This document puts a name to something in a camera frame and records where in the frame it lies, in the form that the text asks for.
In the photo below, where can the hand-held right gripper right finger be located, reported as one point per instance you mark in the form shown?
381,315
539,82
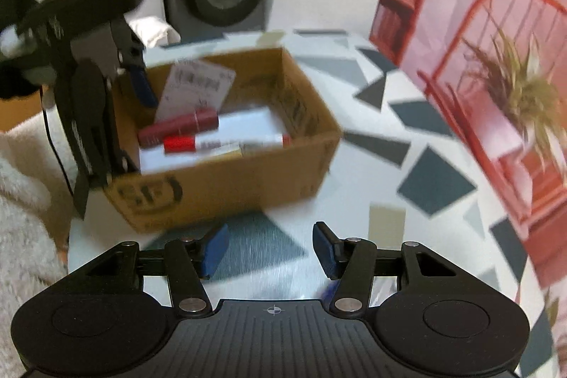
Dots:
327,247

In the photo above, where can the white shipping label paper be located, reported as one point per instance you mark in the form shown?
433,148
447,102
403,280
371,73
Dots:
195,85

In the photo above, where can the white crumpled towel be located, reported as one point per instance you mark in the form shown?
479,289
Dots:
153,31

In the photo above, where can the brown cardboard box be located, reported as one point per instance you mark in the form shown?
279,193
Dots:
248,183

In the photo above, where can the white fluffy cloth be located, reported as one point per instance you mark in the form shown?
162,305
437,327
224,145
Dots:
26,271

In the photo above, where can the pink room wall backdrop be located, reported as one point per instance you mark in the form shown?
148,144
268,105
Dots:
487,50

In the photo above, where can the dark red lipstick tube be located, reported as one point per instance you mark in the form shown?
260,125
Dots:
177,128

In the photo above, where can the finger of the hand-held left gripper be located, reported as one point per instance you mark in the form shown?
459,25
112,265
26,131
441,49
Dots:
82,194
141,88

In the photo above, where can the white marker with red cap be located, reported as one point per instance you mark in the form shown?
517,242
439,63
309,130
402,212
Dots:
212,143

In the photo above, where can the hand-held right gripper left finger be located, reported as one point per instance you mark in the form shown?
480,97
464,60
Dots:
215,249

